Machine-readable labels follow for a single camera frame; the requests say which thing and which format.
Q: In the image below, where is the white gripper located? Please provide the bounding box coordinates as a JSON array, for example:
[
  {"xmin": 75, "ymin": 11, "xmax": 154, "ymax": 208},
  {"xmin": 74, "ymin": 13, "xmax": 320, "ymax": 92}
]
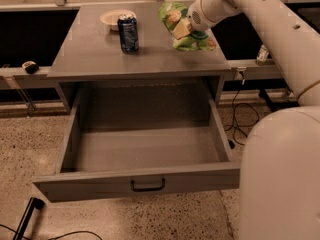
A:
[{"xmin": 172, "ymin": 0, "xmax": 213, "ymax": 39}]

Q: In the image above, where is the green rice chip bag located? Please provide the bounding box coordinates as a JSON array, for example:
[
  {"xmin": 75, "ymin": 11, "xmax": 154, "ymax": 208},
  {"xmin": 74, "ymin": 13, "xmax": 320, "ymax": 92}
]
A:
[{"xmin": 158, "ymin": 2, "xmax": 216, "ymax": 51}]

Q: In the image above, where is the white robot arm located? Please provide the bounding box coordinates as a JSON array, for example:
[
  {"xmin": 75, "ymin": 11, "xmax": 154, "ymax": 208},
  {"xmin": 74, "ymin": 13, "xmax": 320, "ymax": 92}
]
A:
[{"xmin": 186, "ymin": 0, "xmax": 320, "ymax": 240}]

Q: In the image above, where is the grey cabinet counter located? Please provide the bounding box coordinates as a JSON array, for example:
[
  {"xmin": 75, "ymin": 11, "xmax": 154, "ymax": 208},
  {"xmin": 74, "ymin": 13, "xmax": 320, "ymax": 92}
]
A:
[{"xmin": 46, "ymin": 0, "xmax": 232, "ymax": 115}]

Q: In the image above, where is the grey open drawer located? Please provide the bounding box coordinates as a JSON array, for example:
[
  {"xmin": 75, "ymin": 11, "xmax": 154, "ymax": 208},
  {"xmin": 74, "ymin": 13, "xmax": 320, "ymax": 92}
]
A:
[{"xmin": 33, "ymin": 80, "xmax": 240, "ymax": 202}]

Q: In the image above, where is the blue soda can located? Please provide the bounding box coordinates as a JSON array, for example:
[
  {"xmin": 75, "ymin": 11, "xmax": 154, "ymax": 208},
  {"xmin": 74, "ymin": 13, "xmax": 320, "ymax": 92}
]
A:
[{"xmin": 117, "ymin": 14, "xmax": 139, "ymax": 53}]

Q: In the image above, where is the small glass bottle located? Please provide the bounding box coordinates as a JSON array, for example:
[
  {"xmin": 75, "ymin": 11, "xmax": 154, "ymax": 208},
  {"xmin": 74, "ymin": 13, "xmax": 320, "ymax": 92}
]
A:
[{"xmin": 256, "ymin": 44, "xmax": 269, "ymax": 65}]

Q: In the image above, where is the black and yellow tape measure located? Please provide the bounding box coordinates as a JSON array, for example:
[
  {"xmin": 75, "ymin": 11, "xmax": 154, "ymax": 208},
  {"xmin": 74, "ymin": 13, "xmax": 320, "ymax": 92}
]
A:
[{"xmin": 22, "ymin": 61, "xmax": 39, "ymax": 74}]

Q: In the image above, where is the black stand leg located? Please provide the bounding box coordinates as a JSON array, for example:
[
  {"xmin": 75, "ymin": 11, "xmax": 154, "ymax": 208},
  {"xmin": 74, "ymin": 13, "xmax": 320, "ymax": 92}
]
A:
[{"xmin": 13, "ymin": 197, "xmax": 45, "ymax": 240}]

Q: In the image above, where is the grey rail shelf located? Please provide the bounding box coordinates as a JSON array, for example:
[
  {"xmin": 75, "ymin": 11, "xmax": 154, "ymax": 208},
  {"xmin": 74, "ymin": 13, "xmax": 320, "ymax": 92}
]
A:
[{"xmin": 0, "ymin": 59, "xmax": 283, "ymax": 90}]

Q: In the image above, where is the black drawer handle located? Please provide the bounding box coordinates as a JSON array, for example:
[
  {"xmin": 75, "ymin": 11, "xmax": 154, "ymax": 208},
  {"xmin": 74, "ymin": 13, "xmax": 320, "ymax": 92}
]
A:
[{"xmin": 130, "ymin": 178, "xmax": 166, "ymax": 193}]

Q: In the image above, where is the black floor cable lower left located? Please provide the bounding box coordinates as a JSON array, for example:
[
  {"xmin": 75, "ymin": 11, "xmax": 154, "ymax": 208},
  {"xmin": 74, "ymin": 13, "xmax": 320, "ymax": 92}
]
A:
[{"xmin": 0, "ymin": 223, "xmax": 103, "ymax": 240}]

